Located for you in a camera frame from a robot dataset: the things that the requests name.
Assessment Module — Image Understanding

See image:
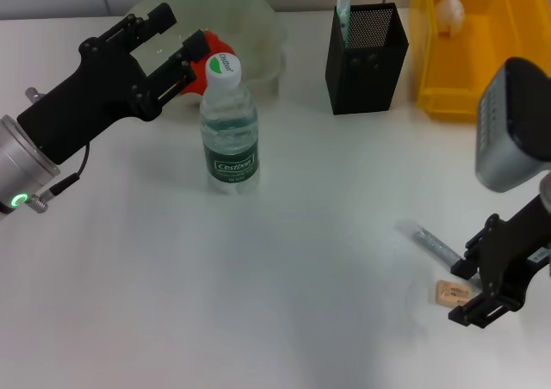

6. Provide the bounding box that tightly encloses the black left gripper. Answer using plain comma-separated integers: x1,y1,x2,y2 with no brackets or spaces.
16,2,210,164

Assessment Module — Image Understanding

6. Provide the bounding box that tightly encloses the orange fruit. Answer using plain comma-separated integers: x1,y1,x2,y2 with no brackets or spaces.
177,28,236,98

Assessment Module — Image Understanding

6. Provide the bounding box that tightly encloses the clear green-label water bottle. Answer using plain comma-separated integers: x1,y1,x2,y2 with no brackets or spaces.
198,52,261,197

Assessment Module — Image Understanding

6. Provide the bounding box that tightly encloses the white paper ball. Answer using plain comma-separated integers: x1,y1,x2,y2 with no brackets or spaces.
436,0,467,38

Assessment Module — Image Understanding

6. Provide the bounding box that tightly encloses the black mesh pen holder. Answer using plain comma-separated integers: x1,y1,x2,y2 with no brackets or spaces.
325,2,411,116

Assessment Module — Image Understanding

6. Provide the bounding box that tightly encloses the beige eraser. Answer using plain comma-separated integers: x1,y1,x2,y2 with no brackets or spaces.
435,279,474,308

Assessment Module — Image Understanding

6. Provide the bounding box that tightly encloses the yellow plastic bin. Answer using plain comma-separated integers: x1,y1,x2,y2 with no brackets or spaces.
407,0,551,122

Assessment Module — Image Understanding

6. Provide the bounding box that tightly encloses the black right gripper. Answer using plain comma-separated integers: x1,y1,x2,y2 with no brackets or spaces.
447,194,551,330

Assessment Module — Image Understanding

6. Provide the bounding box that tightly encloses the silver glitter pen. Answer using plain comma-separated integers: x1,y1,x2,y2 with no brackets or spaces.
397,218,484,287

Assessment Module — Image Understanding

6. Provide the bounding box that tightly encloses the green utility knife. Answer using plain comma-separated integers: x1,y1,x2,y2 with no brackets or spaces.
336,0,352,51

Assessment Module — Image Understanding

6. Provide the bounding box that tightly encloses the pale green glass fruit bowl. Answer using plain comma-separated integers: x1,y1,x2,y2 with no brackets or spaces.
123,0,288,102

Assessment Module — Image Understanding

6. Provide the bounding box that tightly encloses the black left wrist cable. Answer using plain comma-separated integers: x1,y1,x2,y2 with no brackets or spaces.
29,142,92,214

